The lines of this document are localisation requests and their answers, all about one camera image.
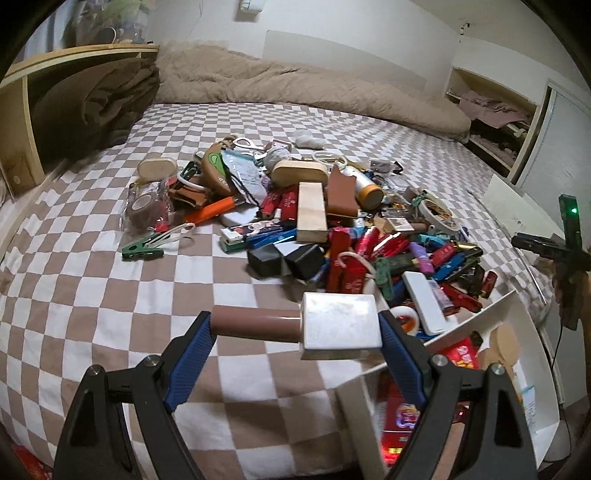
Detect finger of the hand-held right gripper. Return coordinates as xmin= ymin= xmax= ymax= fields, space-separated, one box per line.
xmin=510 ymin=232 xmax=561 ymax=256

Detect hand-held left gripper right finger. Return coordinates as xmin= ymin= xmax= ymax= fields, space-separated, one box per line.
xmin=379 ymin=309 xmax=541 ymax=480

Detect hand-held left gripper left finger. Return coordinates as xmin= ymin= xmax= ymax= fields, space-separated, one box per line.
xmin=53 ymin=311 xmax=218 ymax=480

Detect red snack packet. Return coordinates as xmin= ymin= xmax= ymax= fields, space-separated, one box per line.
xmin=436 ymin=336 xmax=483 ymax=370

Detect white cardboard box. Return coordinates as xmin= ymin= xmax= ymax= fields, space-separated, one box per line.
xmin=336 ymin=288 xmax=561 ymax=480

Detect tan shoe insole with writing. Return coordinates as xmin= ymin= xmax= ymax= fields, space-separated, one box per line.
xmin=478 ymin=323 xmax=522 ymax=370

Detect white flat board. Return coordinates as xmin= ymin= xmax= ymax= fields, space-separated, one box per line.
xmin=480 ymin=174 xmax=573 ymax=245

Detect white power bank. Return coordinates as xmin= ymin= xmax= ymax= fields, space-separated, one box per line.
xmin=402 ymin=271 xmax=451 ymax=336

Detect red cigarette box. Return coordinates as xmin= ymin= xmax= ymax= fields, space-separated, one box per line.
xmin=379 ymin=374 xmax=428 ymax=467

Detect white patterned tape roll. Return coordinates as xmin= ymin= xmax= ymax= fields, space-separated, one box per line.
xmin=418 ymin=191 xmax=462 ymax=232

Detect checkered bed sheet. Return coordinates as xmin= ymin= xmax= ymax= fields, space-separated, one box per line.
xmin=0 ymin=102 xmax=555 ymax=480

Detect white wardrobe door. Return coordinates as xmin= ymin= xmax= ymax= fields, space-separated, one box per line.
xmin=517 ymin=80 xmax=591 ymax=245

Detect pile of lighters and trinkets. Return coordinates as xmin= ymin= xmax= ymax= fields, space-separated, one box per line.
xmin=120 ymin=134 xmax=499 ymax=337

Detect green and white clothes clip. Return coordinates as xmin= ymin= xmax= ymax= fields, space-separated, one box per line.
xmin=121 ymin=223 xmax=197 ymax=261

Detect black box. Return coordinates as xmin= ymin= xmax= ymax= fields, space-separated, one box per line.
xmin=247 ymin=244 xmax=283 ymax=278
xmin=283 ymin=244 xmax=326 ymax=281

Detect clothes in closet nook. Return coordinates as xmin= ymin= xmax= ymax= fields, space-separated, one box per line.
xmin=459 ymin=90 xmax=532 ymax=132

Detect long printed box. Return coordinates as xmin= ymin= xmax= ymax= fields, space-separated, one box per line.
xmin=220 ymin=220 xmax=296 ymax=253

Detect orange utility knife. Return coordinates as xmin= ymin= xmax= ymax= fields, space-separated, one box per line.
xmin=185 ymin=196 xmax=243 ymax=224

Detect brown tape in clear bag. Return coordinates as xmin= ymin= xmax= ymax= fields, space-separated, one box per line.
xmin=122 ymin=182 xmax=174 ymax=234

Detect white bottle with tan cap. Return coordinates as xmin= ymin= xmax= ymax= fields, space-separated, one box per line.
xmin=339 ymin=165 xmax=385 ymax=210

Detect wooden block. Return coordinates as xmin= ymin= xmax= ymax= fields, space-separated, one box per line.
xmin=296 ymin=181 xmax=329 ymax=244

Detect brown leather wallet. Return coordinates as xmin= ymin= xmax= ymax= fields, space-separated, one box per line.
xmin=327 ymin=166 xmax=359 ymax=219

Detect red package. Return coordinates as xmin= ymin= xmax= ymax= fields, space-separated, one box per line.
xmin=11 ymin=443 xmax=54 ymax=480

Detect brown and green pouch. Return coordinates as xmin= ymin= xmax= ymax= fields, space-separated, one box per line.
xmin=201 ymin=141 xmax=236 ymax=195

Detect blue printed zip bag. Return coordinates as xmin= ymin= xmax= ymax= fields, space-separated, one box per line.
xmin=221 ymin=151 xmax=263 ymax=204

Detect beige oval wooden disc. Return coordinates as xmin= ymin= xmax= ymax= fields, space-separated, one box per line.
xmin=137 ymin=158 xmax=178 ymax=183

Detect beige oval case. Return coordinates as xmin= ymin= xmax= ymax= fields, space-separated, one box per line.
xmin=270 ymin=159 xmax=328 ymax=188

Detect white cotton ball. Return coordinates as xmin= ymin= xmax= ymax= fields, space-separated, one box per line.
xmin=292 ymin=129 xmax=328 ymax=149

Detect brown folded blanket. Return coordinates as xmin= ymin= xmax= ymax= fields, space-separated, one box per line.
xmin=32 ymin=58 xmax=162 ymax=153

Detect beige fluffy blanket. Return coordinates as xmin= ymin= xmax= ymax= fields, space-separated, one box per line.
xmin=154 ymin=39 xmax=472 ymax=141

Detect wooden bedside shelf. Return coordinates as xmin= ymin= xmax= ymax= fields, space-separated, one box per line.
xmin=0 ymin=44 xmax=160 ymax=204

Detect white ring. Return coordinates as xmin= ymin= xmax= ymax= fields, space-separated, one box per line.
xmin=390 ymin=305 xmax=421 ymax=335

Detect red tag with white cord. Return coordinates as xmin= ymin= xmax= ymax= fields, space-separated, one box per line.
xmin=336 ymin=250 xmax=376 ymax=296

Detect black cable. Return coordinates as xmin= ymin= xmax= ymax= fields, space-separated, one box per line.
xmin=551 ymin=314 xmax=566 ymax=402

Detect white-handled scissors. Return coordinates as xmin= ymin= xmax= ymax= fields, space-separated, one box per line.
xmin=313 ymin=150 xmax=350 ymax=171
xmin=232 ymin=137 xmax=269 ymax=154

